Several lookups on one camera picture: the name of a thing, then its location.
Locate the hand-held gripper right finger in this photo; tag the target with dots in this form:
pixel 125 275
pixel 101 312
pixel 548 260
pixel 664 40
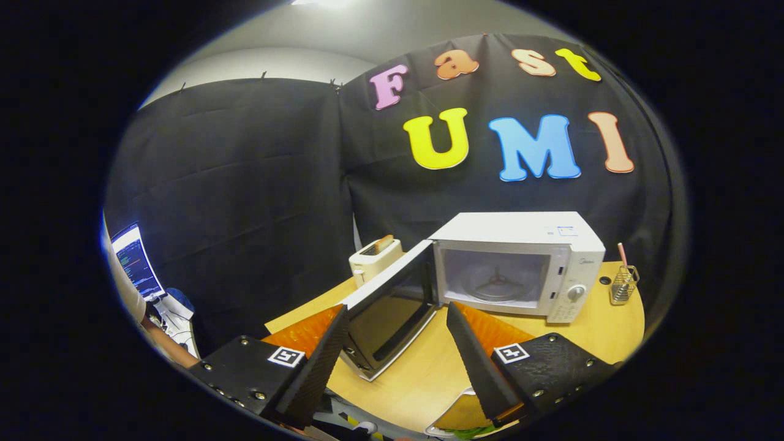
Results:
pixel 478 367

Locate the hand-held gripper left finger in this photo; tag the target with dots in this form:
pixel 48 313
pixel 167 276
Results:
pixel 318 367

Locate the sandwich with green lettuce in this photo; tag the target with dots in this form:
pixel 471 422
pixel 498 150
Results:
pixel 459 413

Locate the white microwave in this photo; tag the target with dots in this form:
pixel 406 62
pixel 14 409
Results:
pixel 520 229

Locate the white plate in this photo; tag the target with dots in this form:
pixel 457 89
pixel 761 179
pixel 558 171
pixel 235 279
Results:
pixel 436 429

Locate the cream toaster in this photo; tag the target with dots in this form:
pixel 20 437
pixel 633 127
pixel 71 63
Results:
pixel 373 264

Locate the brown toast slice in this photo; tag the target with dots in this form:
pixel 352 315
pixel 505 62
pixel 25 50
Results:
pixel 384 243

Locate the white and blue desk clutter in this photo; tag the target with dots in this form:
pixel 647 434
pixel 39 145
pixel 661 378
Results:
pixel 174 315

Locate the pink striped straw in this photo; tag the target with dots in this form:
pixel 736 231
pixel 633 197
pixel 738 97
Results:
pixel 621 254

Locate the computer monitor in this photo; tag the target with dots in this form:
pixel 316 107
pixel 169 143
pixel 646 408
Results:
pixel 138 263

